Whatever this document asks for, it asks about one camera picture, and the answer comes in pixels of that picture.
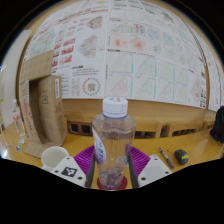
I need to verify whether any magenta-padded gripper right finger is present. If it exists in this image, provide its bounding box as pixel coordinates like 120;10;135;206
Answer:
128;145;173;188

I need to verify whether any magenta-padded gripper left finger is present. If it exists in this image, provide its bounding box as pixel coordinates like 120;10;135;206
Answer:
51;144;96;188

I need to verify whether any clear white-capped water bottle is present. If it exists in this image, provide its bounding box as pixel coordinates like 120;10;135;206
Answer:
91;97;137;191

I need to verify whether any dark pen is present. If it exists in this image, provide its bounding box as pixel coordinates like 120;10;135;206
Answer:
158;146;176;169

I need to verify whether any white cup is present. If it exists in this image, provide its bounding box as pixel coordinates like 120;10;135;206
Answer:
40;145;70;172

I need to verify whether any black and yellow tape measure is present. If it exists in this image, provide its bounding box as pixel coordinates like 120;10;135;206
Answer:
174;148;190;166

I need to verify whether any brown cardboard box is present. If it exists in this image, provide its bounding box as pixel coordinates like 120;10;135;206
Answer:
18;49;69;159

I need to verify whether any black bag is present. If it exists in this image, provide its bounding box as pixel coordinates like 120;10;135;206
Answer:
209;105;224;144

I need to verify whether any wall poster with diagrams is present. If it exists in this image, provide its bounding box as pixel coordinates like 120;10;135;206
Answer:
199;39;224;113

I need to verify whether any large wall poster with maps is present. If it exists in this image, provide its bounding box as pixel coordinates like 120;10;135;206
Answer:
19;0;208;109

